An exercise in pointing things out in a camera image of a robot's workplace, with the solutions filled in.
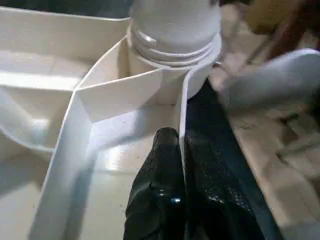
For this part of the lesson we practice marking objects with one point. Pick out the white plastic table leg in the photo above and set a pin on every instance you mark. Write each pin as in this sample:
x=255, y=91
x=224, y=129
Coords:
x=175, y=27

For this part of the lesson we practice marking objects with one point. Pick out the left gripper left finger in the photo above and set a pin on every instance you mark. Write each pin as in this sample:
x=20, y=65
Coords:
x=160, y=190

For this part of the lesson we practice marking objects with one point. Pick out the black work mat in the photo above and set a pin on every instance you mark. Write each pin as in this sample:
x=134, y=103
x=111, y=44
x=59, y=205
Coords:
x=212, y=112

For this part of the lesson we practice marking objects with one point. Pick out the white plastic table top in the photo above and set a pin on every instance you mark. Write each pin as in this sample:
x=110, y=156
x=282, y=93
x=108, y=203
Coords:
x=100, y=112

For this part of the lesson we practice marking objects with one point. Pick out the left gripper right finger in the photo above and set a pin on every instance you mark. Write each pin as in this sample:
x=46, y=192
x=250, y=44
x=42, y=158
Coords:
x=212, y=200

